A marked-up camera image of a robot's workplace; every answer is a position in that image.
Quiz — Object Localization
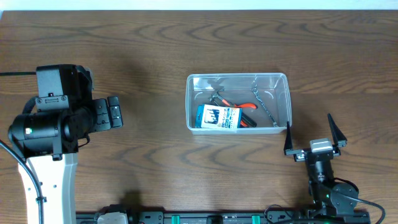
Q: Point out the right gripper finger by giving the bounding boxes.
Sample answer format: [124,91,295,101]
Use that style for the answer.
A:
[327,113,347,147]
[284,122,293,155]

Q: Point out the red handled pliers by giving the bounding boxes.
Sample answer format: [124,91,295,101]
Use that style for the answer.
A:
[218,96,257,128]

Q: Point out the small claw hammer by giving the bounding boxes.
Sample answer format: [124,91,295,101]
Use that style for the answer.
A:
[209,90,257,128]

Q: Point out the silver combination wrench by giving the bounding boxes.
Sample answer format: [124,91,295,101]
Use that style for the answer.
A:
[252,88,278,127]

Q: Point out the clear plastic container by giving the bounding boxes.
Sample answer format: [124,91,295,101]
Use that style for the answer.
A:
[185,73,293,135]

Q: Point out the blue white small box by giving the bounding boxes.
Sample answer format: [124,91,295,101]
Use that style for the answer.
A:
[195,105,242,129]

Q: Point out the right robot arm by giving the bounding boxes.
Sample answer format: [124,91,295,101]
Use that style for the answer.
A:
[284,114,359,218]

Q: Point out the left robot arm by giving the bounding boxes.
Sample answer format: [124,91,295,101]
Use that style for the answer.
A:
[9,96,123,223]

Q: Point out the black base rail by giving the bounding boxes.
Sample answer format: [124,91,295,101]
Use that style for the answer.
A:
[76,205,371,224]

